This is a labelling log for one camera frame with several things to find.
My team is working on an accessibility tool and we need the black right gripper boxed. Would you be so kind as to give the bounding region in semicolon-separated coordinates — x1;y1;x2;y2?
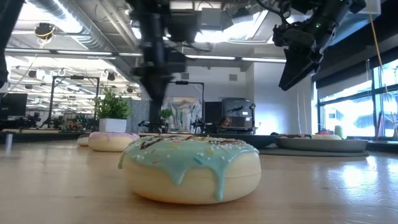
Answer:
275;27;326;91

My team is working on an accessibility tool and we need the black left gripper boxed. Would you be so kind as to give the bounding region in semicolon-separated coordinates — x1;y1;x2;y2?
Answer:
133;0;187;132

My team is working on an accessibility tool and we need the large chocolate glazed donut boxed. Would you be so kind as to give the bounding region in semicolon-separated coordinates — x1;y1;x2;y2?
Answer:
275;133;313;140

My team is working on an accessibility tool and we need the large pink glazed donut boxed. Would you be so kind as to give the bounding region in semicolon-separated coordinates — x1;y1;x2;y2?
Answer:
88;131;140;152

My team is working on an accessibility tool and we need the large white sprinkled donut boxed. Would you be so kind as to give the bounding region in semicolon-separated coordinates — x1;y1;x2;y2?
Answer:
311;133;343;141

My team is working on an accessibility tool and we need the small chocolate glazed donut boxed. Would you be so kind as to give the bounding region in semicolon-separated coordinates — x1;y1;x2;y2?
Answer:
76;134;91;147

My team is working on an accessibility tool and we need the large mint green donut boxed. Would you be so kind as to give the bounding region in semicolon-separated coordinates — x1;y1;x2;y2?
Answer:
118;135;262;205

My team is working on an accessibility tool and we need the small green background plant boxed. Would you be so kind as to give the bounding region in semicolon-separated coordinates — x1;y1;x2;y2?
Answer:
159;108;174;121

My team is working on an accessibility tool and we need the white hanging cloth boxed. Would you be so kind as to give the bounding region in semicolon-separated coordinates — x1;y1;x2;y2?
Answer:
162;96;203;134

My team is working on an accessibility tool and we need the small potted green plant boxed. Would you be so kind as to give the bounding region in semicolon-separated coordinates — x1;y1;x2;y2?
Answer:
94;88;132;134

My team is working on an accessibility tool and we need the long ceiling light strip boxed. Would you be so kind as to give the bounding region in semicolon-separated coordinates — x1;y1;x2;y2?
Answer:
185;54;287;63
4;48;144;58

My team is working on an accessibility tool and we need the grey round plate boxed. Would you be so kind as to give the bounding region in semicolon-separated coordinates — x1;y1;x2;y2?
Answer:
275;138;369;153

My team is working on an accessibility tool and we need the round dark grey placemat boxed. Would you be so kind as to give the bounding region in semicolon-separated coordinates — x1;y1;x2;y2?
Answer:
258;147;370;157

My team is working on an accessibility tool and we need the black framed window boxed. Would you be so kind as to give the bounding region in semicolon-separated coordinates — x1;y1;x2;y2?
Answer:
317;58;398;139

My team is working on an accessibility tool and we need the black computer monitor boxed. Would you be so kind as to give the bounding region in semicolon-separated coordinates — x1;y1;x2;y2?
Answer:
0;92;28;118

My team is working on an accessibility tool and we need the black tubular stand frame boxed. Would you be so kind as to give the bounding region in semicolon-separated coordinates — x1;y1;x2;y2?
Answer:
169;80;205;125
49;74;101;129

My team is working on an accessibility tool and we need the yellow hanging cable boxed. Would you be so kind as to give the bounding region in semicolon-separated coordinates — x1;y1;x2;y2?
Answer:
368;0;398;139

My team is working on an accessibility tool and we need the black aluminium table frame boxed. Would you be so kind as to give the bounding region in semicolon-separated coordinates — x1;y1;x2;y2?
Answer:
0;130;398;153

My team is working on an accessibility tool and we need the black ceiling camera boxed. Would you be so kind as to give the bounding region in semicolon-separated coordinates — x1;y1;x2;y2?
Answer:
34;22;57;40

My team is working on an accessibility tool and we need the silver ventilation duct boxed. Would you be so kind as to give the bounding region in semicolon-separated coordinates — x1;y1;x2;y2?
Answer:
26;0;147;85

